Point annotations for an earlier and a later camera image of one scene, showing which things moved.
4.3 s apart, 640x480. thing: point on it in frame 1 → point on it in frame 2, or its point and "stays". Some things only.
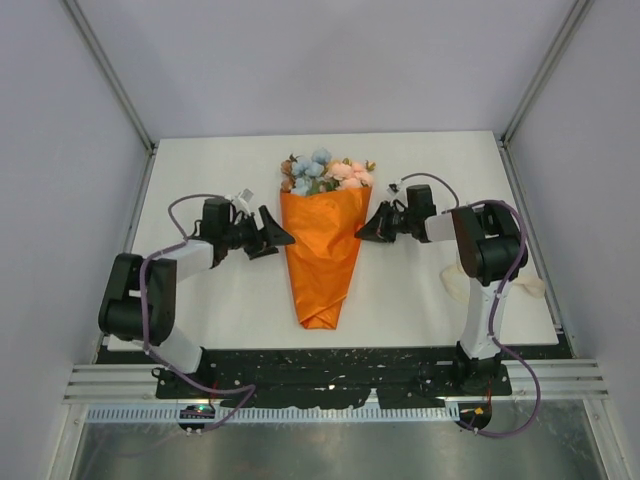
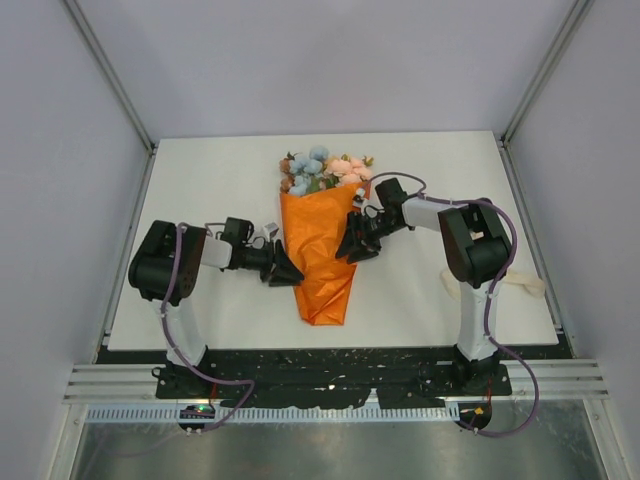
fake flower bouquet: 317,174 stays
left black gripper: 274,235 → 285,274
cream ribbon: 457,284 stays
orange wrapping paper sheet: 325,250 stays
